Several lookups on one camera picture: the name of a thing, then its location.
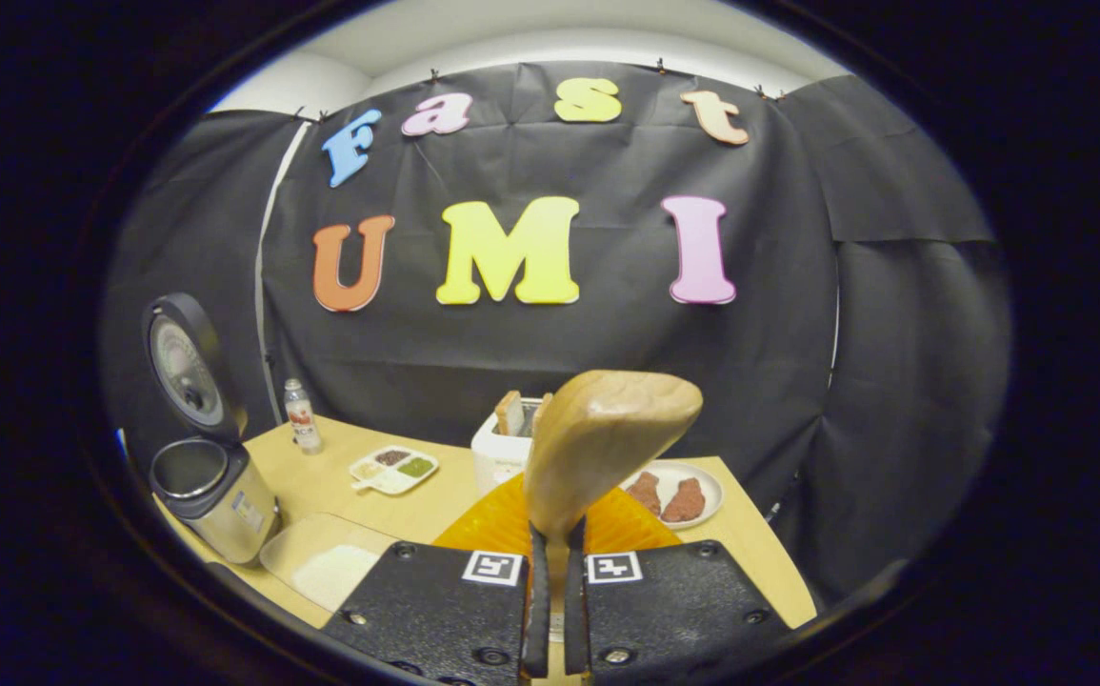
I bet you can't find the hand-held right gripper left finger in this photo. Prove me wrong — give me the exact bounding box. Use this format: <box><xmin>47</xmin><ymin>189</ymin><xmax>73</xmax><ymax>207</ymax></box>
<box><xmin>321</xmin><ymin>472</ymin><xmax>550</xmax><ymax>686</ymax></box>

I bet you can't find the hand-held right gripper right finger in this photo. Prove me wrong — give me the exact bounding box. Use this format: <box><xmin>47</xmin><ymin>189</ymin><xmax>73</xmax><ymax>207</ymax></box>
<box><xmin>564</xmin><ymin>486</ymin><xmax>793</xmax><ymax>686</ymax></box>

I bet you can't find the wooden spoon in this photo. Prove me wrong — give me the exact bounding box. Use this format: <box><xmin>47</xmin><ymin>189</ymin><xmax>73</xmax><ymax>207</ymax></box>
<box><xmin>523</xmin><ymin>370</ymin><xmax>705</xmax><ymax>573</ymax></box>

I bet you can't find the dark grey rice cooker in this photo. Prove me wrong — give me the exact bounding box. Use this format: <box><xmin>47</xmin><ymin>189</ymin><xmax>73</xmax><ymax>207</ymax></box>
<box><xmin>142</xmin><ymin>293</ymin><xmax>281</xmax><ymax>566</ymax></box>

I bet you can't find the white toaster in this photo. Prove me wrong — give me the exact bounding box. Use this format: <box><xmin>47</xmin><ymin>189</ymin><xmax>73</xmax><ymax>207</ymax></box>
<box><xmin>470</xmin><ymin>395</ymin><xmax>550</xmax><ymax>498</ymax></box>

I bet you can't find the white round plate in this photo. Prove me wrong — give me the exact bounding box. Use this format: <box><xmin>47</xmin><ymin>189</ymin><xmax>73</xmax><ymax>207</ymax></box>
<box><xmin>621</xmin><ymin>460</ymin><xmax>725</xmax><ymax>530</ymax></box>

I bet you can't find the white divided dish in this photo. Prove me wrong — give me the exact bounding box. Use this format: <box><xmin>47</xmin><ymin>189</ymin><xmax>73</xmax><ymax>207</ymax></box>
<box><xmin>350</xmin><ymin>445</ymin><xmax>440</xmax><ymax>495</ymax></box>

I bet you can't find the clear glass tray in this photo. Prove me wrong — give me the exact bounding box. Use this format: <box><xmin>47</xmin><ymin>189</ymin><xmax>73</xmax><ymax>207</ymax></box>
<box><xmin>259</xmin><ymin>513</ymin><xmax>403</xmax><ymax>614</ymax></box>

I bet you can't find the clear bottle with red label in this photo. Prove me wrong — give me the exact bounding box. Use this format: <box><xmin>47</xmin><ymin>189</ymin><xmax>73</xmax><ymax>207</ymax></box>
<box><xmin>284</xmin><ymin>378</ymin><xmax>324</xmax><ymax>455</ymax></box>

